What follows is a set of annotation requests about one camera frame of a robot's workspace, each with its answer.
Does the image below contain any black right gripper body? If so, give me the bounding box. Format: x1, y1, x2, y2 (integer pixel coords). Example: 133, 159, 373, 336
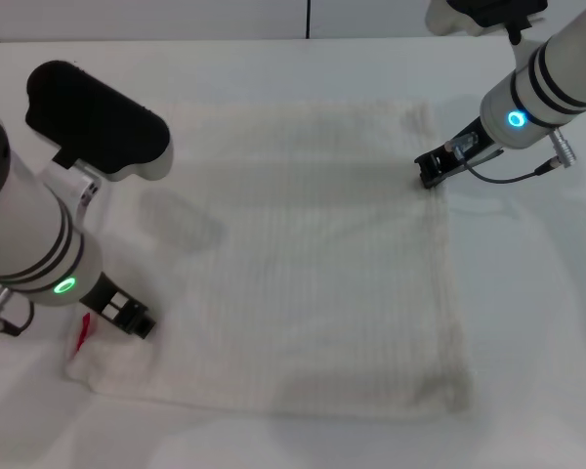
437, 115, 507, 183

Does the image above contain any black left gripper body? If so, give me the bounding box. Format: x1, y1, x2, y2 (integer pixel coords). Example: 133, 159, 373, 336
79, 272, 141, 327

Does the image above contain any white ribbed towel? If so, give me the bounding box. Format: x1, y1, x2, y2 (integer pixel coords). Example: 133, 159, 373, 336
65, 100, 471, 424

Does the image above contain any red towel tag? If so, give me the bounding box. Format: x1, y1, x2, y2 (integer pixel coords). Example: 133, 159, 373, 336
74, 313, 96, 354

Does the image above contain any grey right wrist cable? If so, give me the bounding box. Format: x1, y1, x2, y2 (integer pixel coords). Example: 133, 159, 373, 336
446, 132, 556, 185

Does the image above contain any silver right cable connector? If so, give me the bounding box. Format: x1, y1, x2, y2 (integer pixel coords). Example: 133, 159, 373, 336
548, 126, 579, 166

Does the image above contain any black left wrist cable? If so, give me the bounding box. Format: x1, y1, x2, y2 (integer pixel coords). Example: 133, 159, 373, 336
0, 286, 35, 339

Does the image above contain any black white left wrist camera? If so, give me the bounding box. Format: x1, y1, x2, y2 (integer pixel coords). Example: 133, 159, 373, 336
23, 59, 176, 183

